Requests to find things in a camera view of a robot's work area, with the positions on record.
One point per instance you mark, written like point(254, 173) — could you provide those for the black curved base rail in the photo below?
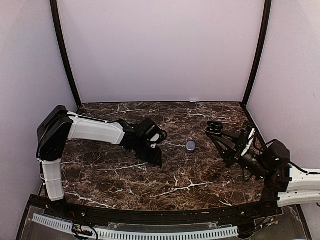
point(226, 215)

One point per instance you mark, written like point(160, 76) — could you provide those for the black frame post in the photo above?
point(258, 52)
point(63, 52)

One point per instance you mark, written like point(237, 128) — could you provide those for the black earbud charging case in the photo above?
point(214, 127)

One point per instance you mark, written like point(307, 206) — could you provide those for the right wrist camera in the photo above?
point(251, 135)

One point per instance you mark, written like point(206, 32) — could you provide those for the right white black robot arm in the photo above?
point(285, 183)

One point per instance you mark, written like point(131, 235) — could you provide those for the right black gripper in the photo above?
point(230, 155)

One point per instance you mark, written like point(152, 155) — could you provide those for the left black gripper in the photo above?
point(154, 158)

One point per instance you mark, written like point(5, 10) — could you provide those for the right black frame post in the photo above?
point(258, 52)

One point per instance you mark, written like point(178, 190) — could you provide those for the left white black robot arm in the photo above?
point(62, 125)

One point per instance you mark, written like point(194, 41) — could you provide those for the white slotted cable duct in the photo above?
point(121, 231)

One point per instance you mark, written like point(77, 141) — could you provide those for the purple earbud charging case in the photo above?
point(190, 146)

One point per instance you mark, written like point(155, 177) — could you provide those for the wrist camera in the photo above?
point(251, 135)
point(157, 136)

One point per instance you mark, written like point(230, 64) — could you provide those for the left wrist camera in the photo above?
point(157, 136)

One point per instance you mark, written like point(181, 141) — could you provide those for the left black frame post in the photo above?
point(63, 52)

